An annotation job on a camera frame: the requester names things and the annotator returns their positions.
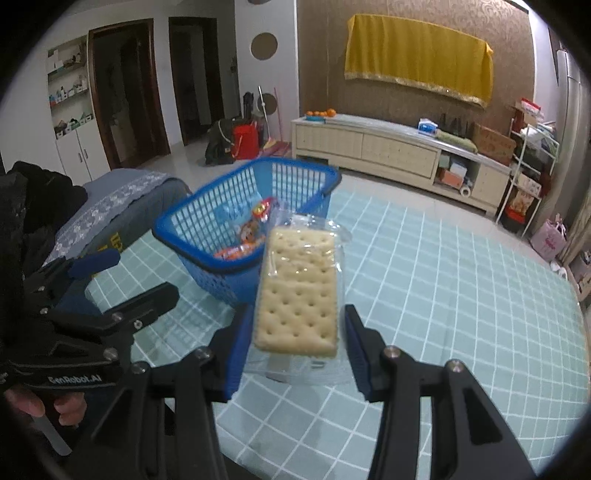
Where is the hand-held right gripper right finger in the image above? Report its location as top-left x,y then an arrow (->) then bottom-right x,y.
342,304 -> 536,480

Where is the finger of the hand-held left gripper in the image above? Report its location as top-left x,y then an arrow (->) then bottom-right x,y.
39,282 -> 180,347
23,249 -> 122,301

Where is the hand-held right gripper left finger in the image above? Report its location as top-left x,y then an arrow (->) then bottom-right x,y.
90,305 -> 254,480

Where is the clear cracker packet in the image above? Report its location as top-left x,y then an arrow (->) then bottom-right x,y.
242,213 -> 354,386

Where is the orange snack packet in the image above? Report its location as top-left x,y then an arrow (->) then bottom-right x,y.
213,242 -> 266,261

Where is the blue plastic basket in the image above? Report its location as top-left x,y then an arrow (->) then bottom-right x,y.
152,157 -> 342,309

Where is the person's left hand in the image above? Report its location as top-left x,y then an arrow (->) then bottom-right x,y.
4,385 -> 88,428

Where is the sofa with grey-blue cover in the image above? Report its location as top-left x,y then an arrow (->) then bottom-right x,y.
44,167 -> 192,278

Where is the black garment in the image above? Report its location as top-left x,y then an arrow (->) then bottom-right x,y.
0,161 -> 88,287

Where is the white cabinet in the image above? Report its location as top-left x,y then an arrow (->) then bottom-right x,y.
46,34 -> 112,183

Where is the green checked tablecloth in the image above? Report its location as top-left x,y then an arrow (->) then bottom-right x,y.
85,185 -> 587,476

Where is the red yellow snack pouch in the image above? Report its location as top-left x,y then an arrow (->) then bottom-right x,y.
249,198 -> 280,222

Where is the black bag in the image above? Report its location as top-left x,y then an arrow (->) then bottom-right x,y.
204,117 -> 236,167

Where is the dark wooden door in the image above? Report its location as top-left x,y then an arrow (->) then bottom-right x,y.
167,16 -> 227,147
88,18 -> 171,171

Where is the red bucket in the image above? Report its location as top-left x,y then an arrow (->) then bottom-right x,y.
232,121 -> 259,160

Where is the pink broom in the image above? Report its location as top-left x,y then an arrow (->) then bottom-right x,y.
262,87 -> 291,160

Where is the cream TV cabinet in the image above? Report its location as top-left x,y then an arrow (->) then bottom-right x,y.
291,113 -> 513,214

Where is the pink bag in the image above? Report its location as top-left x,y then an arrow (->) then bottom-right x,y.
530,215 -> 568,263

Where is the mop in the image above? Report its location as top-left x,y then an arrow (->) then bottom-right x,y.
256,85 -> 273,144

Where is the green cushion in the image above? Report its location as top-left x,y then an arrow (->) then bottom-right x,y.
434,129 -> 478,153

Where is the white metal rack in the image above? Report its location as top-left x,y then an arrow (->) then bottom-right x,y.
496,97 -> 561,238

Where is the brown cardboard box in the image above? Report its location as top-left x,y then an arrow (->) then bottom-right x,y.
471,124 -> 517,166

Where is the yellow cloth cover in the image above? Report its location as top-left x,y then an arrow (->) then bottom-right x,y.
344,14 -> 494,109

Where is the standing air conditioner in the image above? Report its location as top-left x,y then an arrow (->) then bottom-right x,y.
554,46 -> 591,195

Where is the round brown wall decor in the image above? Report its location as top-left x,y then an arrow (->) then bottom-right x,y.
250,32 -> 279,61

